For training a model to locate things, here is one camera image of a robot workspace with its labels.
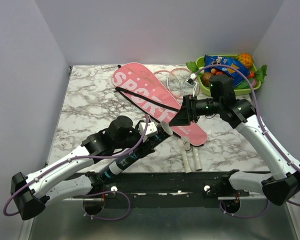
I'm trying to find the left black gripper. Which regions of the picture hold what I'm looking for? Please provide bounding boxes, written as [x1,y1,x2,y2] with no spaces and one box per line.
[114,120,155,159]

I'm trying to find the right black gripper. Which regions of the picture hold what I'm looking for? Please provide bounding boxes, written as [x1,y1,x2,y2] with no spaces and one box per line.
[168,94,222,127]

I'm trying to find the black shuttlecock tube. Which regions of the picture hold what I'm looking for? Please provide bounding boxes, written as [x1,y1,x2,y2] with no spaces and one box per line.
[99,121,173,182]

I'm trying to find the white shuttlecock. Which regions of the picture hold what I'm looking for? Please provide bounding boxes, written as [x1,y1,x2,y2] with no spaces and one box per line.
[180,136,191,151]

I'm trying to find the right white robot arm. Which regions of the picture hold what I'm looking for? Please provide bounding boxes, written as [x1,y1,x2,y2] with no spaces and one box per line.
[169,74,300,206]

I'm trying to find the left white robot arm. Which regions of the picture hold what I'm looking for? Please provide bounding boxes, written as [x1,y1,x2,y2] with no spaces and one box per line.
[10,115,173,220]

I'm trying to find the pink badminton racket front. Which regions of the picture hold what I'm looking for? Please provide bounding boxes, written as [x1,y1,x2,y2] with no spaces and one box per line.
[166,68,202,174]

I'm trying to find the toy kiwi fruit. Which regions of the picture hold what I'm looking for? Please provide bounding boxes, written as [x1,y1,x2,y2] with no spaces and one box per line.
[201,72,213,85]

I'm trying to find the pink racket cover bag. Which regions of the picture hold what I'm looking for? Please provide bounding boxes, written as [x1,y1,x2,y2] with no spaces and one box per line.
[111,62,208,147]

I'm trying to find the green leafy toy vegetable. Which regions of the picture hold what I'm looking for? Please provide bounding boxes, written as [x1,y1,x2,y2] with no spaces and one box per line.
[186,61,202,77]

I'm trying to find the blue chip bag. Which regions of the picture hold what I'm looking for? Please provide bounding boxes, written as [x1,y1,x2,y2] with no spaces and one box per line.
[204,55,250,87]

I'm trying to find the green plastic basket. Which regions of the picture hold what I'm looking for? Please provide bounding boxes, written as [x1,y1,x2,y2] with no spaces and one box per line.
[195,54,262,96]

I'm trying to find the toy pineapple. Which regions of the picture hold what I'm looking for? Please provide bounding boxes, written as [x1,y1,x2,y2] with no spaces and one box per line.
[236,53,254,69]

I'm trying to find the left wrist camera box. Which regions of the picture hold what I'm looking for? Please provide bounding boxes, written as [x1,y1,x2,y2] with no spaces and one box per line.
[138,122,158,142]

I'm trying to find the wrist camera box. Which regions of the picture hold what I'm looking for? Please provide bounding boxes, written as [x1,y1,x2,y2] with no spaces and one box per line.
[138,122,158,142]
[184,78,200,97]

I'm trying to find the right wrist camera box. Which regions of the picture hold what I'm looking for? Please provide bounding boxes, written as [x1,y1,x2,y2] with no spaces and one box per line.
[184,78,200,97]

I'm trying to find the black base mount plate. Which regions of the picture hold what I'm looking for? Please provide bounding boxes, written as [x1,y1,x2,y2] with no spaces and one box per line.
[83,171,249,214]

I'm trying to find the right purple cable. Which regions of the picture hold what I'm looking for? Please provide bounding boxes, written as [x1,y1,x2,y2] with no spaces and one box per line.
[194,64,300,207]

